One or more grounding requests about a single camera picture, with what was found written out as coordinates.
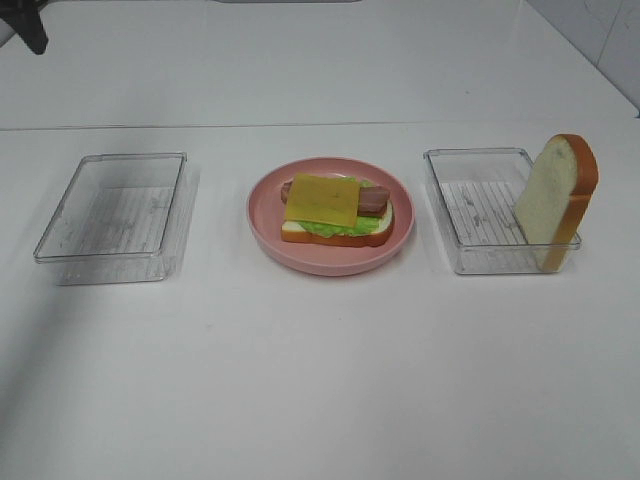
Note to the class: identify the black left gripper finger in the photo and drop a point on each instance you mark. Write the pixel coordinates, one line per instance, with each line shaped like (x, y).
(23, 16)

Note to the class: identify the toast bread slice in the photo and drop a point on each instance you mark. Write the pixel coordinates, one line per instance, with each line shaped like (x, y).
(555, 199)
(295, 232)

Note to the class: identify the yellow cheese slice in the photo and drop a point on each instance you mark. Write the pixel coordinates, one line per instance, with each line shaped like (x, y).
(328, 200)

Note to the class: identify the short bacon strip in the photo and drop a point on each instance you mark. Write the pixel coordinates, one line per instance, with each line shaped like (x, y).
(373, 201)

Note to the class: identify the green lettuce leaf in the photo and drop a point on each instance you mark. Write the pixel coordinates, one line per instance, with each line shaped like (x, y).
(331, 206)

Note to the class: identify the clear plastic ingredient tray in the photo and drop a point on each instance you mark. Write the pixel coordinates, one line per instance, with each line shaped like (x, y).
(122, 219)

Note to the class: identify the pink round plate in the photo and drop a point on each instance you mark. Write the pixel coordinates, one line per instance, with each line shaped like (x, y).
(265, 212)

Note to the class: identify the clear plastic bread tray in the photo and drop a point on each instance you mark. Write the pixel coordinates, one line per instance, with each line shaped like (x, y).
(473, 193)

